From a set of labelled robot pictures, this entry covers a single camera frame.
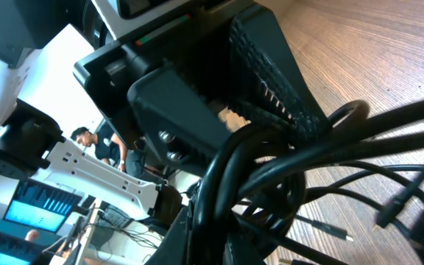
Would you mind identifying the black USB cable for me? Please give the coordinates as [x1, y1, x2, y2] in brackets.
[191, 93, 424, 265]

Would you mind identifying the person in black shirt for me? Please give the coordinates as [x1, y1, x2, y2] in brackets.
[71, 122, 163, 184]

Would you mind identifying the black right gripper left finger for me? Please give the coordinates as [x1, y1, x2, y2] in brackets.
[144, 213, 193, 265]

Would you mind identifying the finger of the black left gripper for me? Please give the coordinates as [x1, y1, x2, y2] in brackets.
[127, 68, 230, 176]
[227, 4, 330, 145]

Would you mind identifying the computer monitor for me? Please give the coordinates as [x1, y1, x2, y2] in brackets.
[3, 179, 82, 233]

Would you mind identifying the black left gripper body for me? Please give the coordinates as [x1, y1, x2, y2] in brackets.
[72, 1, 252, 147]

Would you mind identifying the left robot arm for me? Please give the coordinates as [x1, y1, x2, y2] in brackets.
[0, 1, 331, 225]

